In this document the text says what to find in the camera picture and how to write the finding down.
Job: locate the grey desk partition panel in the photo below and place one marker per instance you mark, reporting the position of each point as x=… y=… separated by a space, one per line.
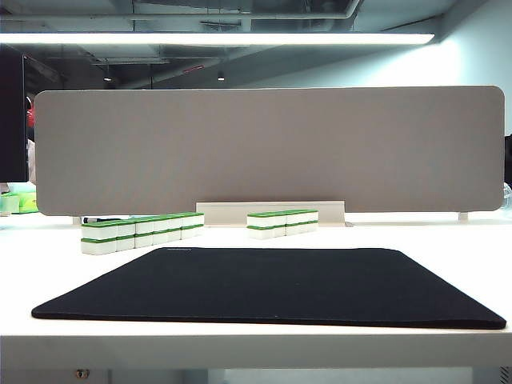
x=256 y=152

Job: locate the black mouse mat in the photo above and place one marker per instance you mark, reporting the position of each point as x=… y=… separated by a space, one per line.
x=256 y=288

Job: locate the red ceiling sign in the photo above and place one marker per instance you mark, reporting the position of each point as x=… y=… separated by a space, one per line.
x=194 y=69

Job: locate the long white light strip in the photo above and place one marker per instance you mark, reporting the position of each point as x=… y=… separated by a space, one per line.
x=200 y=38

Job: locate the dark pen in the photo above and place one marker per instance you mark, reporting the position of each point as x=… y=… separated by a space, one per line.
x=90 y=219

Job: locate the bright green box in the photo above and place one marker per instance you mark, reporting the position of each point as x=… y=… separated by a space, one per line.
x=27 y=203

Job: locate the red background object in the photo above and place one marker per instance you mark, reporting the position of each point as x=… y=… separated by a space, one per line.
x=29 y=116

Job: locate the pale green white box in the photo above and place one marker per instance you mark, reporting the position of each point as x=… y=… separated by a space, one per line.
x=10 y=204

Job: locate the metal table screw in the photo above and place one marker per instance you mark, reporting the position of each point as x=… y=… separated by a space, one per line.
x=82 y=373

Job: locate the clear plastic bottle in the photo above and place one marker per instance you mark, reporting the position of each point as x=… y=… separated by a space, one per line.
x=508 y=196

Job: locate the black monitor panel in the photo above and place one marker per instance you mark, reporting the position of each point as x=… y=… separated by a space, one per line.
x=12 y=120

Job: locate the striped object under table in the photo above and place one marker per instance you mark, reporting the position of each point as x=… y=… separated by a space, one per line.
x=507 y=376

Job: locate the white partition foot bracket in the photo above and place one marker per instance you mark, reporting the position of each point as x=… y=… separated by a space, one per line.
x=77 y=220
x=462 y=216

